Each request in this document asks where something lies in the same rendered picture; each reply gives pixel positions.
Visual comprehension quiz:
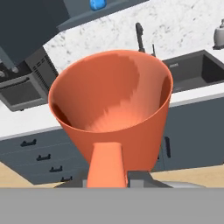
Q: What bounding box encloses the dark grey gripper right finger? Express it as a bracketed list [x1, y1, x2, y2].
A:
[127, 171, 173, 188]

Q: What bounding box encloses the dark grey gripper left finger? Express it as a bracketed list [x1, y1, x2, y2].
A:
[54, 171, 88, 188]

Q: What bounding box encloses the orange cup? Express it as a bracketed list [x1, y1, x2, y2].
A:
[47, 49, 174, 188]

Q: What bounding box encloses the grey drawer front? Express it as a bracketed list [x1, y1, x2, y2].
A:
[11, 153, 88, 180]
[0, 142, 81, 171]
[0, 127, 73, 157]
[25, 165, 90, 186]

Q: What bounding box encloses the grey cupboard door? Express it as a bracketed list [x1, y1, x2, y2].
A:
[151, 96, 224, 173]

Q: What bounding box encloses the dark grey toaster oven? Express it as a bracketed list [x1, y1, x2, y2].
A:
[0, 45, 60, 113]

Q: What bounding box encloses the dark grey sink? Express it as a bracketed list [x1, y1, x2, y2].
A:
[161, 49, 224, 95]

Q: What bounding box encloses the small black tap lever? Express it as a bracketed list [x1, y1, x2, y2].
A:
[150, 43, 158, 58]

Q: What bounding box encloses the black tap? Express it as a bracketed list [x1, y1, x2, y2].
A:
[134, 22, 147, 53]

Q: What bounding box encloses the blue object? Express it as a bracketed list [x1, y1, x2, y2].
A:
[89, 0, 108, 11]

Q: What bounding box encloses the black drawer handle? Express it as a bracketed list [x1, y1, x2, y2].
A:
[49, 164, 64, 173]
[59, 175, 74, 183]
[36, 153, 52, 162]
[19, 138, 38, 148]

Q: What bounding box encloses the black cupboard door handle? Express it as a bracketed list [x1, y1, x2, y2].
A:
[164, 136, 172, 159]

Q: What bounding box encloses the dark grey wall cabinet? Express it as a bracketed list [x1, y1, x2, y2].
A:
[0, 0, 72, 68]

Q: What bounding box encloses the grey open wall shelf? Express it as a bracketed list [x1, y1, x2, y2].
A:
[56, 0, 151, 32]

